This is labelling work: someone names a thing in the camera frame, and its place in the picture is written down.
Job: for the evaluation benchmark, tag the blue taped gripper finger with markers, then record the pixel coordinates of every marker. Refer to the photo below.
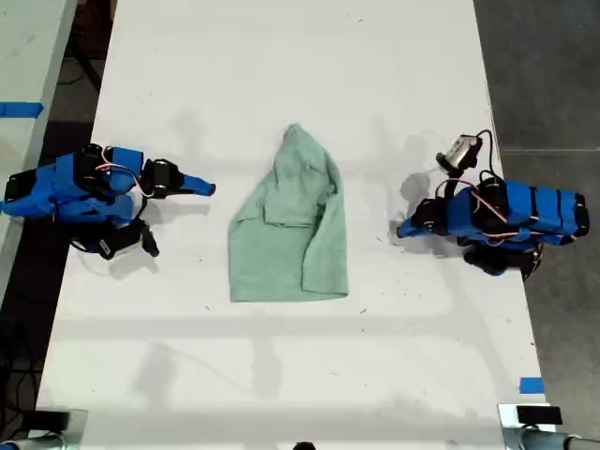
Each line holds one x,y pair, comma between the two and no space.
409,232
199,190
199,182
409,223

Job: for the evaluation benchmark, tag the pale green T-shirt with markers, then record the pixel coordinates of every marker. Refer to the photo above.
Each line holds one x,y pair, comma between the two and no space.
281,253

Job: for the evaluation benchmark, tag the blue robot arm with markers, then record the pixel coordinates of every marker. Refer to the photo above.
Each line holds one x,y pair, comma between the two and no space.
525,215
70,192

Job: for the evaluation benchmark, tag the long blue tape strip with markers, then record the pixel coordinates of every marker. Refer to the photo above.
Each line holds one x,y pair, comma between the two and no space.
21,109

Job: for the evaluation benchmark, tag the short blue tape strip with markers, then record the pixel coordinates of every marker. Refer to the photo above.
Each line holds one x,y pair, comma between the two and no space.
531,385

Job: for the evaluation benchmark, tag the silver metal plate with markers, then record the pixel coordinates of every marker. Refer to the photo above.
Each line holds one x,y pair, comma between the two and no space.
506,415
79,422

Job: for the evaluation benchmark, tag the small black box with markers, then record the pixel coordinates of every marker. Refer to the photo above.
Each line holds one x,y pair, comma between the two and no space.
539,415
52,420

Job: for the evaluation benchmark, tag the small round black object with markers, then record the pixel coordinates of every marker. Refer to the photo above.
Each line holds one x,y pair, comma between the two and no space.
304,445

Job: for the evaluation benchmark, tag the grey metal pipe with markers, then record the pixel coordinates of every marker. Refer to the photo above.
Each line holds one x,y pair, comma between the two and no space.
539,440
33,443

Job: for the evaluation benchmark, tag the black camera stalk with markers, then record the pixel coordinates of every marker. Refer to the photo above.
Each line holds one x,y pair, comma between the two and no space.
451,183
150,239

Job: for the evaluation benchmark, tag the black and grey camera box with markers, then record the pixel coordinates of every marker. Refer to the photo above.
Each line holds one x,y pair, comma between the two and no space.
461,151

